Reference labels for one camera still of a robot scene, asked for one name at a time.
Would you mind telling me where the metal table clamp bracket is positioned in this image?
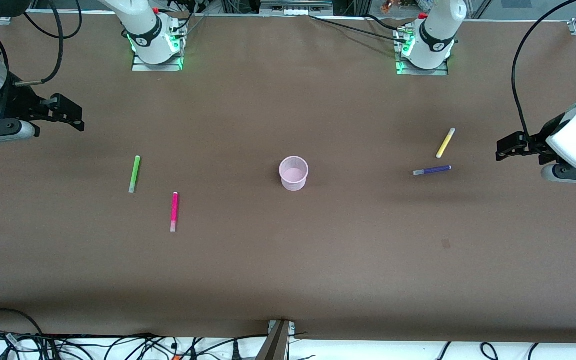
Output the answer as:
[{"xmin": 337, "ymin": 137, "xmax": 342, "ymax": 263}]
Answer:
[{"xmin": 255, "ymin": 320, "xmax": 296, "ymax": 360}]

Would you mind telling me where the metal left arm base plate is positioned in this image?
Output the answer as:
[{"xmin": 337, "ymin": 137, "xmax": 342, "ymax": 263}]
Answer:
[{"xmin": 397, "ymin": 60, "xmax": 449, "ymax": 76}]

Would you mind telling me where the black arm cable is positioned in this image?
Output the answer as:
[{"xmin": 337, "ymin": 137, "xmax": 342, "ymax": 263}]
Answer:
[
  {"xmin": 512, "ymin": 0, "xmax": 576, "ymax": 138},
  {"xmin": 14, "ymin": 0, "xmax": 84, "ymax": 87}
]

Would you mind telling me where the purple marker pen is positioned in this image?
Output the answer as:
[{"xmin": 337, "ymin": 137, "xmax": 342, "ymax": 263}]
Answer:
[{"xmin": 412, "ymin": 165, "xmax": 452, "ymax": 177}]

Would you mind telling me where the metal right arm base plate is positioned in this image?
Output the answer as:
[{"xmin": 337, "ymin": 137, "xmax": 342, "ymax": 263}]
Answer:
[{"xmin": 132, "ymin": 50, "xmax": 185, "ymax": 72}]

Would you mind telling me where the yellow highlighter pen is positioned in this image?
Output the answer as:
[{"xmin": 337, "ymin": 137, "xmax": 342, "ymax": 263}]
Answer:
[{"xmin": 435, "ymin": 128, "xmax": 456, "ymax": 159}]

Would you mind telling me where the pink plastic cup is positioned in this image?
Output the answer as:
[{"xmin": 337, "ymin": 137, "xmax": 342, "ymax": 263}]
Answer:
[{"xmin": 279, "ymin": 156, "xmax": 310, "ymax": 192}]

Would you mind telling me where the black looped floor cable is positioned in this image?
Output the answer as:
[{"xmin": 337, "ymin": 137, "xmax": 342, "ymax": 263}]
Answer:
[{"xmin": 0, "ymin": 308, "xmax": 45, "ymax": 351}]

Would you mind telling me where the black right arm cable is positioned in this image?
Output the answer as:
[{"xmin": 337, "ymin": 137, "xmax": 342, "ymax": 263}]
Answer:
[{"xmin": 14, "ymin": 0, "xmax": 84, "ymax": 87}]

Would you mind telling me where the long black base cable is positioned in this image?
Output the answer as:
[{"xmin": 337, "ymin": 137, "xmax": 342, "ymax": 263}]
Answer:
[{"xmin": 309, "ymin": 15, "xmax": 414, "ymax": 41}]

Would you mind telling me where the green highlighter pen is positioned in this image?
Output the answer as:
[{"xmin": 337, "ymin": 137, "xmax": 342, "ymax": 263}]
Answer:
[{"xmin": 128, "ymin": 155, "xmax": 141, "ymax": 194}]

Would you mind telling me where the grey socket strip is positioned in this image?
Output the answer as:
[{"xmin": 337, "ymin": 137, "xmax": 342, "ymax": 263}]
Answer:
[{"xmin": 259, "ymin": 0, "xmax": 334, "ymax": 16}]

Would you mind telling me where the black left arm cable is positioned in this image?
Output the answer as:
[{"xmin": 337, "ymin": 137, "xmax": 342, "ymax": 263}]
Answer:
[{"xmin": 512, "ymin": 0, "xmax": 576, "ymax": 138}]

